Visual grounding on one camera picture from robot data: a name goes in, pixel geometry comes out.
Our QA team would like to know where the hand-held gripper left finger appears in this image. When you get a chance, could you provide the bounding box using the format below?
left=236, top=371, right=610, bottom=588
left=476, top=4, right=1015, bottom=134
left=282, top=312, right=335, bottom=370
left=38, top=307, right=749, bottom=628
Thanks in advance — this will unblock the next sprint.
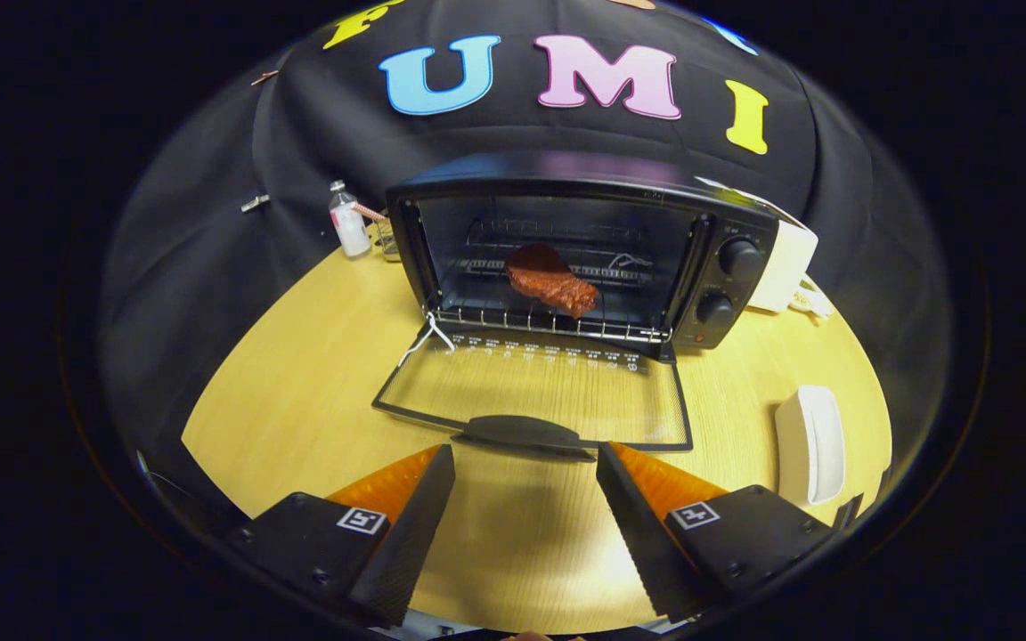
left=228, top=443, right=457, bottom=629

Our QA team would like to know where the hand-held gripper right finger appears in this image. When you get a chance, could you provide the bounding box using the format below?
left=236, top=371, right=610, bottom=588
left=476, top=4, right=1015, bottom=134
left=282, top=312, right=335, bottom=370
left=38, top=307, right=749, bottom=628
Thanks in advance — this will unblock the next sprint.
left=596, top=441, right=837, bottom=624

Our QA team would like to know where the black toaster oven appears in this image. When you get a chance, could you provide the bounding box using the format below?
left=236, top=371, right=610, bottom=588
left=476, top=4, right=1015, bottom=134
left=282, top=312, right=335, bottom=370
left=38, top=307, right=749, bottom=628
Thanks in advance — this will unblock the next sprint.
left=372, top=151, right=781, bottom=462

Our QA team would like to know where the brown meat piece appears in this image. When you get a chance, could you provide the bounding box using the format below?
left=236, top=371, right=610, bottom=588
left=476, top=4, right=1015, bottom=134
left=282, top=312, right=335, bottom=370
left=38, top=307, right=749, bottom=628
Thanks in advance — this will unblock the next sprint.
left=505, top=244, right=600, bottom=320

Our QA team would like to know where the white toaster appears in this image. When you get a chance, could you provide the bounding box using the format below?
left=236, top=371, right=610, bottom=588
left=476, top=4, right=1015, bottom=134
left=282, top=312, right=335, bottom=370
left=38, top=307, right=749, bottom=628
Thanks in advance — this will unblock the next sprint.
left=696, top=176, right=819, bottom=314

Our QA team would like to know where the white ribbed tray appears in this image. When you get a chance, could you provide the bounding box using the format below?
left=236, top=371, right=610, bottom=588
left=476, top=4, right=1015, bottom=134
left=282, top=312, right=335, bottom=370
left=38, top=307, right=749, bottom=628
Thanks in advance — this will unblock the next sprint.
left=775, top=385, right=846, bottom=507

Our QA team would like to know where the clear glass cup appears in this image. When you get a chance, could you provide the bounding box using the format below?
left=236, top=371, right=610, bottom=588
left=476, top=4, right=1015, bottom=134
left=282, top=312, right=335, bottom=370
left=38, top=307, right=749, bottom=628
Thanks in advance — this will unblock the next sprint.
left=353, top=203, right=403, bottom=264

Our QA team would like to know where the clear plastic bottle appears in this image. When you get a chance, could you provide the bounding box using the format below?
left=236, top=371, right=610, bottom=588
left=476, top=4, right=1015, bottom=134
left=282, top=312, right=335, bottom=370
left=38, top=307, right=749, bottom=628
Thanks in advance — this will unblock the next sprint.
left=328, top=180, right=372, bottom=259

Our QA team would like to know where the black backdrop cloth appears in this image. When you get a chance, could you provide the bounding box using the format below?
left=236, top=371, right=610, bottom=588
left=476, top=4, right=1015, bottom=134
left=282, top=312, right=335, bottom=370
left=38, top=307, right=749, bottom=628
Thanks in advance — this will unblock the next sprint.
left=99, top=0, right=955, bottom=499

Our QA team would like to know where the white string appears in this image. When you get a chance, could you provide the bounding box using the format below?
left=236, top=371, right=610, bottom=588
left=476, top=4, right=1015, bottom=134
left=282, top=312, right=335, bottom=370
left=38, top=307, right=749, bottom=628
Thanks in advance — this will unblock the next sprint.
left=399, top=312, right=456, bottom=368

